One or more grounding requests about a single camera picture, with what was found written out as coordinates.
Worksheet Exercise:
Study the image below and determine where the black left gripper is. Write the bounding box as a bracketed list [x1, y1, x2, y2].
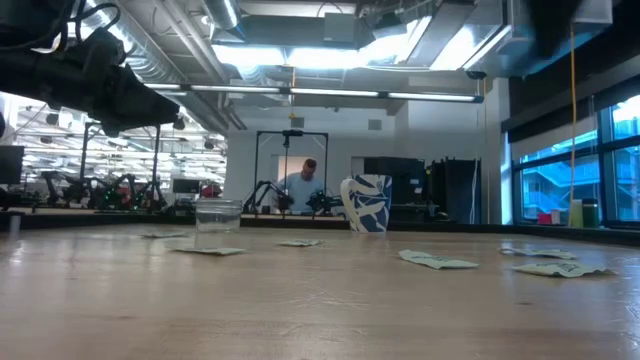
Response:
[49, 27, 181, 138]

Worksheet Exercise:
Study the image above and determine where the small dark monitor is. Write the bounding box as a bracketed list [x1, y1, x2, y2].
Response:
[172, 178, 202, 195]

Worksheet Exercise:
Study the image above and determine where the background robot station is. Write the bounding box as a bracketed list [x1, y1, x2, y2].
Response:
[39, 169, 169, 211]

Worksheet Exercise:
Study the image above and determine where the clear glass jar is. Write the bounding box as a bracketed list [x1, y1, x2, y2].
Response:
[194, 198, 244, 234]

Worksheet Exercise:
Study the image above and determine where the dark computer monitor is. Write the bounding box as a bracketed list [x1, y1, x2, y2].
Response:
[0, 145, 25, 185]

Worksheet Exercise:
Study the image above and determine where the person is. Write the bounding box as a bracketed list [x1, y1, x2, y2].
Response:
[276, 157, 326, 214]

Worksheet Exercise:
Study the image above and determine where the long ceiling light fixture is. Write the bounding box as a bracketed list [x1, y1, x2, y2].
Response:
[144, 82, 485, 104]

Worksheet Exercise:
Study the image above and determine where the grey ceiling junction box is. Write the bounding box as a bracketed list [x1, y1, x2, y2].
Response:
[323, 12, 357, 44]

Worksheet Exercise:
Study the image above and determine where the blue and white mug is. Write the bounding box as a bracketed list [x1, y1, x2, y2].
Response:
[339, 173, 394, 234]

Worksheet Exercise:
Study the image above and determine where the black cabinet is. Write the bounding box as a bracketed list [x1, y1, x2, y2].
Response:
[427, 157, 482, 225]
[363, 156, 427, 224]

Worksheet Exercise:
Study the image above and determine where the light green bottle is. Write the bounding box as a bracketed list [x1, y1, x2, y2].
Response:
[569, 199, 585, 229]

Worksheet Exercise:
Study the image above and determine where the dark green bottle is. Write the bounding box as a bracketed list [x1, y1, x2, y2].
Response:
[582, 197, 600, 229]

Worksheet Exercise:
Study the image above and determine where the silver ventilation duct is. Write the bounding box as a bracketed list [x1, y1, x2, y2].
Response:
[202, 0, 241, 30]

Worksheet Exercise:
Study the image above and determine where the black table frame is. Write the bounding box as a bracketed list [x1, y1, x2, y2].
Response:
[0, 209, 640, 247]

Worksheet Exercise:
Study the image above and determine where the black gantry frame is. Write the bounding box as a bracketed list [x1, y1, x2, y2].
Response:
[253, 129, 330, 215]

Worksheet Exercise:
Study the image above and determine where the yellow hanging cable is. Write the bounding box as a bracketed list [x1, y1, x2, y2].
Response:
[568, 24, 578, 214]

